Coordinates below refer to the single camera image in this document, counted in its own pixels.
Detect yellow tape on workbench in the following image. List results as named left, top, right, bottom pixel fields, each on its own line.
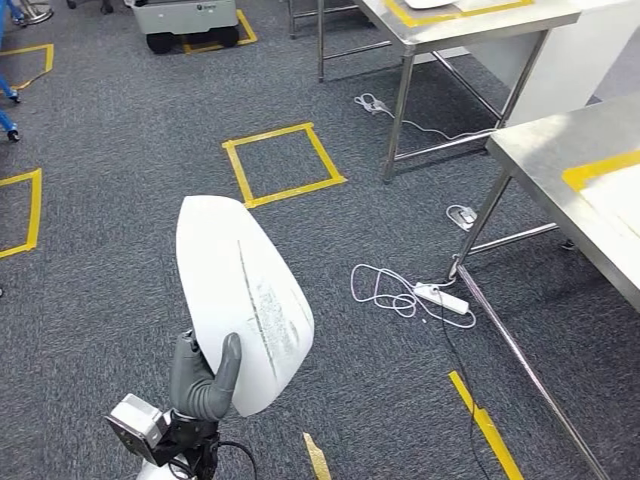
left=385, top=0, right=535, bottom=29
left=562, top=148, right=640, bottom=193

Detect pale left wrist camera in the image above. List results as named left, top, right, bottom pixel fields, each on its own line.
left=105, top=394, right=171, bottom=468

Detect torn yellow floor tape strip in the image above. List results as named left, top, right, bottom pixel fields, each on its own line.
left=303, top=432, right=333, bottom=480

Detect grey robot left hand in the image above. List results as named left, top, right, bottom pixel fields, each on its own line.
left=168, top=329, right=243, bottom=424

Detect blue metal shelf rack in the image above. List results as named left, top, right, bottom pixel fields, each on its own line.
left=0, top=0, right=26, bottom=144

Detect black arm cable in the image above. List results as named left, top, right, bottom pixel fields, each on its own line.
left=217, top=440, right=258, bottom=480

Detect white power strip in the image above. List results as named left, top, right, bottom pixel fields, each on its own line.
left=414, top=282, right=470, bottom=316

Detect white curved plastic part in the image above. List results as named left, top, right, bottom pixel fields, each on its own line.
left=175, top=195, right=315, bottom=419
left=404, top=0, right=461, bottom=11

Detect steel workbench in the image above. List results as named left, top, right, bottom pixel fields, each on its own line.
left=349, top=0, right=583, bottom=185
left=446, top=91, right=640, bottom=480

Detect white cable with plug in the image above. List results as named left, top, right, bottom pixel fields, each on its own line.
left=353, top=92, right=501, bottom=144

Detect yellow floor tape square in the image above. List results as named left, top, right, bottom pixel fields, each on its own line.
left=221, top=121, right=347, bottom=211
left=181, top=8, right=258, bottom=56
left=0, top=167, right=44, bottom=261
left=0, top=42, right=55, bottom=92

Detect white wheeled cart robot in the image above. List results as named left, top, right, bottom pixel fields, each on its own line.
left=125, top=0, right=241, bottom=56

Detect black floor cable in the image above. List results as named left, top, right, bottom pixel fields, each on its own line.
left=439, top=311, right=494, bottom=480

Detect chrome stool base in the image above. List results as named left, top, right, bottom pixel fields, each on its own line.
left=19, top=0, right=55, bottom=26

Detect steel table frame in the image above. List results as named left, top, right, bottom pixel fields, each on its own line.
left=287, top=0, right=393, bottom=84

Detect grey floor outlet box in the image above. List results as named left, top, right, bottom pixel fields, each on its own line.
left=445, top=203, right=478, bottom=233

